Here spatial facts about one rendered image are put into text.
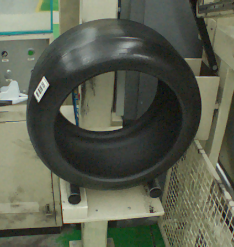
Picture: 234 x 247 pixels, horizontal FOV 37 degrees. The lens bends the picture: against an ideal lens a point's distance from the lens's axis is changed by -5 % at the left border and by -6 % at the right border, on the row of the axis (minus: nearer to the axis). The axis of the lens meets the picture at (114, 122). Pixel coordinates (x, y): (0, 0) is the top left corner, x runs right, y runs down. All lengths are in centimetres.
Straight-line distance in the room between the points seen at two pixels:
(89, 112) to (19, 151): 55
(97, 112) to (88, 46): 52
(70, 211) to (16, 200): 86
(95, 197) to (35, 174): 64
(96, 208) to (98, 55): 60
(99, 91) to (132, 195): 42
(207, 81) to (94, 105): 46
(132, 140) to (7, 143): 69
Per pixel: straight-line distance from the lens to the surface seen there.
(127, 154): 142
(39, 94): 103
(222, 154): 205
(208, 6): 122
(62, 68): 101
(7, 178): 200
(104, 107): 147
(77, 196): 123
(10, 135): 183
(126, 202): 138
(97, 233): 195
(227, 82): 151
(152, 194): 128
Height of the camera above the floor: 176
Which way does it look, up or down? 31 degrees down
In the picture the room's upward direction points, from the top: 3 degrees clockwise
